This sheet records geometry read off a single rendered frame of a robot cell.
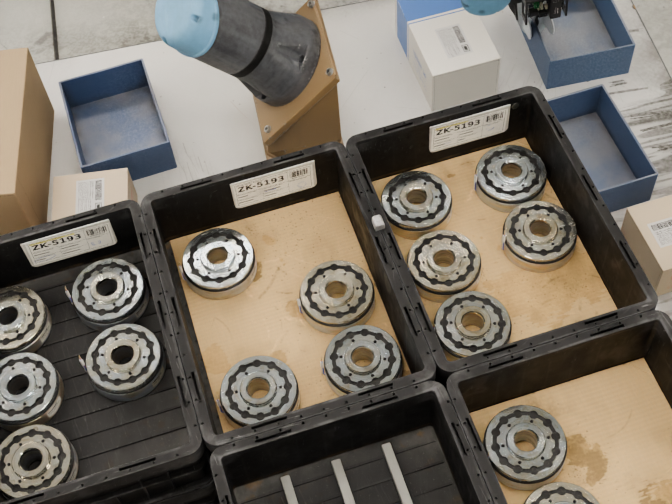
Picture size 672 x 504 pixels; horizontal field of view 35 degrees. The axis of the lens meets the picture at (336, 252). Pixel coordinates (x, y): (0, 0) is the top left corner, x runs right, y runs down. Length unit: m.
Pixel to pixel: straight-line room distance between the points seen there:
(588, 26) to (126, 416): 1.09
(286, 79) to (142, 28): 1.43
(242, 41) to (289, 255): 0.34
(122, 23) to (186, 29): 1.51
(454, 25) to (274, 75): 0.36
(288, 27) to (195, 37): 0.16
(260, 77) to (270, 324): 0.41
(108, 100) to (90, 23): 1.20
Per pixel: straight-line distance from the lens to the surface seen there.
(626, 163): 1.84
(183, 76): 1.98
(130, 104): 1.95
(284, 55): 1.70
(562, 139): 1.56
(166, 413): 1.47
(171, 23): 1.65
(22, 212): 1.72
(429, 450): 1.41
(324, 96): 1.70
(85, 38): 3.12
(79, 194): 1.76
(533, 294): 1.52
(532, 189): 1.58
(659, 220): 1.69
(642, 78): 1.97
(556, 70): 1.90
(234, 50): 1.66
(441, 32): 1.88
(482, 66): 1.84
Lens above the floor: 2.13
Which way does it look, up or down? 57 degrees down
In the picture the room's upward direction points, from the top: 6 degrees counter-clockwise
